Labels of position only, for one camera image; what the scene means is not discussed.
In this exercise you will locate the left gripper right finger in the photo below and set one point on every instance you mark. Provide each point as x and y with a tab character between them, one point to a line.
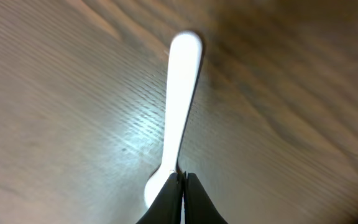
199	209

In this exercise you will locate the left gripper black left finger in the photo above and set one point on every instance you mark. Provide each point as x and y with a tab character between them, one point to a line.
166	208

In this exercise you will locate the white plastic spoon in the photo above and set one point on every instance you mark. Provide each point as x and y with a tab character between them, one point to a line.
184	62

